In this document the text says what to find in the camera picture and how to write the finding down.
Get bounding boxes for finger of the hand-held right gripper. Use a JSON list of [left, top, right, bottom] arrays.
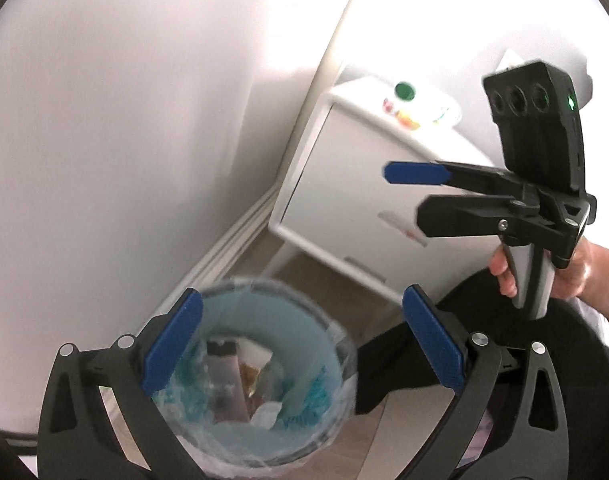
[[415, 194, 535, 239], [383, 160, 523, 197]]

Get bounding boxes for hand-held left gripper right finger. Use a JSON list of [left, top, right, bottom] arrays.
[[401, 284, 570, 480]]

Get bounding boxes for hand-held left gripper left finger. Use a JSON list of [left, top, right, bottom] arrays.
[[37, 287, 208, 480]]

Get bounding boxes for clear plastic bag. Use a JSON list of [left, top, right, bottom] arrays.
[[381, 96, 462, 132]]

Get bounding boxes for pink cardboard box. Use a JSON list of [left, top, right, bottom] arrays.
[[207, 340, 251, 422]]

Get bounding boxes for brown paper pack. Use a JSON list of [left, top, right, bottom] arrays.
[[239, 360, 266, 397]]

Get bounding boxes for blue lined trash bin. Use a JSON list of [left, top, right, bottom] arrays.
[[152, 277, 359, 478]]

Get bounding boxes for person's right hand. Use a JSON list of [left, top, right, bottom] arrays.
[[488, 240, 609, 318]]

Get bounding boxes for orange scraps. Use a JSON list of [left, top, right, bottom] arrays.
[[383, 100, 421, 131]]

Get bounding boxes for white nightstand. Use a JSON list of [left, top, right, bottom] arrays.
[[268, 77, 500, 306]]

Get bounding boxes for white baseboard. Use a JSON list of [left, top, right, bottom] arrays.
[[134, 185, 285, 336]]

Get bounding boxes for white paper scrap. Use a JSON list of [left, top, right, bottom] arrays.
[[249, 400, 285, 429]]

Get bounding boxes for teal plastic wrapper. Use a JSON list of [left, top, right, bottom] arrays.
[[282, 365, 332, 428]]

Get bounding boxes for person's black trousers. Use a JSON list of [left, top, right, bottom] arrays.
[[354, 270, 609, 480]]

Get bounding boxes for grey door panel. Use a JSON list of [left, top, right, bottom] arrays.
[[0, 0, 370, 436]]

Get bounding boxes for white door frame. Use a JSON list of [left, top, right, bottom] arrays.
[[304, 0, 385, 111]]

